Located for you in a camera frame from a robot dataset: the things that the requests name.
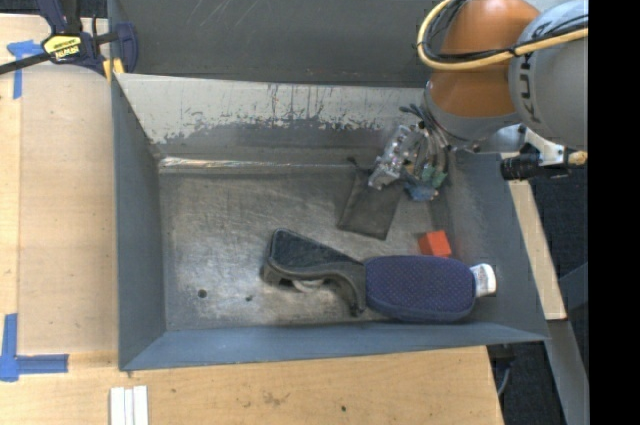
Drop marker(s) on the white plastic bottle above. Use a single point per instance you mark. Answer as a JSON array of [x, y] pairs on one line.
[[484, 279]]

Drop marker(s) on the orange-red block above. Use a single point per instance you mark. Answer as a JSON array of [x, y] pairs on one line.
[[434, 244]]

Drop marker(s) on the grey metal bin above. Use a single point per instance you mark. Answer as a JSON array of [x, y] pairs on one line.
[[225, 233]]

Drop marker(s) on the dark grey cloth pouch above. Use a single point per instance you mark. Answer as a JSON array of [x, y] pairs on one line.
[[370, 213]]

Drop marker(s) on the black cylinder on white bracket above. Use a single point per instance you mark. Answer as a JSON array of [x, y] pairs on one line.
[[520, 166]]

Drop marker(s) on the black fabric shoe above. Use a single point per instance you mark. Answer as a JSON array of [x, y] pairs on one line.
[[305, 258]]

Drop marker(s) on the blue dotted fabric pouch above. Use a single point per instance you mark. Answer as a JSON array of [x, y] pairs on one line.
[[420, 288]]

